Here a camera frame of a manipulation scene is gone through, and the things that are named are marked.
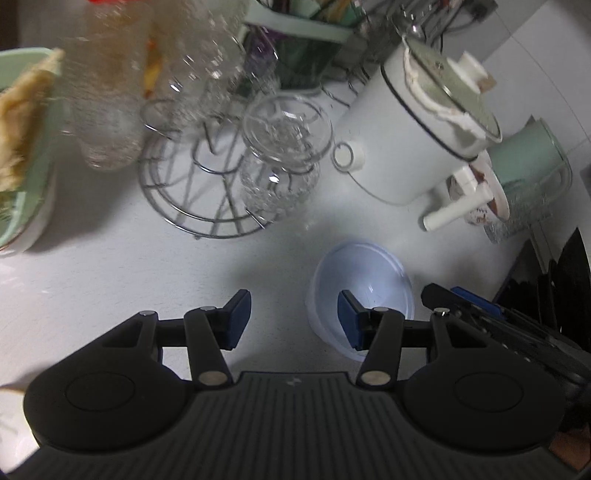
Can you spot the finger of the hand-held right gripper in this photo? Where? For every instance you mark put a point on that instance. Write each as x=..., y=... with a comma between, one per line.
x=478, y=302

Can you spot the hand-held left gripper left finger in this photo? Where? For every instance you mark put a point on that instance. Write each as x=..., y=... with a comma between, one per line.
x=239, y=318

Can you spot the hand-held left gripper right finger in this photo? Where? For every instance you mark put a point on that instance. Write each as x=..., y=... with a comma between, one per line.
x=348, y=323

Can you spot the person's right hand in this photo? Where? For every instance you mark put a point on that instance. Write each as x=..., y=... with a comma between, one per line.
x=570, y=447

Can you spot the printed ceramic mug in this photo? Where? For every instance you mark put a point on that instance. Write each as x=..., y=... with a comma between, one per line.
x=494, y=198

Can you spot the textured glass cup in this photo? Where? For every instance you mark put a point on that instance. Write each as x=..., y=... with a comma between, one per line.
x=203, y=64
x=281, y=152

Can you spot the white enamel pot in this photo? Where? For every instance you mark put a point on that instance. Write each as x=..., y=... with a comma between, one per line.
x=392, y=143

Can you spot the glass pot lid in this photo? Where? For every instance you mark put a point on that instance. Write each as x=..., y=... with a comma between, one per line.
x=450, y=87

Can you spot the white ceramic bowl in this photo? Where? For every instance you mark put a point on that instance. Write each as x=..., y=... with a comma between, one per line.
x=32, y=230

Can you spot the green strainer basket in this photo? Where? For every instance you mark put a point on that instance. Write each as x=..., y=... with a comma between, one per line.
x=41, y=152

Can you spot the red-lidded plastic jar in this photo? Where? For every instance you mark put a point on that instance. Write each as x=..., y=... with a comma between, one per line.
x=108, y=92

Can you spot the green chopstick holder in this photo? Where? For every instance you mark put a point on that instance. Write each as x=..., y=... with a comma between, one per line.
x=300, y=50

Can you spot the hanging utensil rack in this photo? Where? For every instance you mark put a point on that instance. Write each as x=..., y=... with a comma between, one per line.
x=429, y=18

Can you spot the bundle of pale noodles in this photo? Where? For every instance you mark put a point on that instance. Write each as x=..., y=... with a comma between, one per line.
x=25, y=115

